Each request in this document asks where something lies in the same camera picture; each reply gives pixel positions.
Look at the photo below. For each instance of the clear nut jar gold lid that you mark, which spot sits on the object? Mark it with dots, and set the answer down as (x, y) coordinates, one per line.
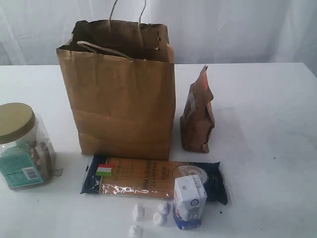
(27, 156)

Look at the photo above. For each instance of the brown paper bag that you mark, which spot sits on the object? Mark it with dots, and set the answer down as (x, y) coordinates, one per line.
(119, 78)

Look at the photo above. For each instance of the brown stand-up pouch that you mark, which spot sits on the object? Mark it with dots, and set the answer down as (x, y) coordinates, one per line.
(197, 120)

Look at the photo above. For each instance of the spaghetti packet dark blue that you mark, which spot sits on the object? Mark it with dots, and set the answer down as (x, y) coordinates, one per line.
(149, 178)

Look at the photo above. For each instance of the white crumpled wad upper right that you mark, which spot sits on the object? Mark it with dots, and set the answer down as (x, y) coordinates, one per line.
(164, 208)

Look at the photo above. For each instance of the white crumpled wad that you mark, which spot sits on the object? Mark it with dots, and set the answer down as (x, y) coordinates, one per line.
(159, 219)
(164, 208)
(135, 231)
(138, 212)

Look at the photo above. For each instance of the white crumpled wad upper left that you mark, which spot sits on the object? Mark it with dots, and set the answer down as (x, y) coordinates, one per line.
(138, 212)

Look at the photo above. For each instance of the white crumpled wad lower right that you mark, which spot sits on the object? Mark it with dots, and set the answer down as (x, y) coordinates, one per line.
(159, 219)

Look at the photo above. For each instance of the white crumpled wad bottom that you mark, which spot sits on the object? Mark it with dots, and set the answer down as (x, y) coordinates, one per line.
(135, 231)

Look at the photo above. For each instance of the clear plastic scrap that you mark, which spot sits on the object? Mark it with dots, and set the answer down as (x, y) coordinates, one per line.
(58, 172)

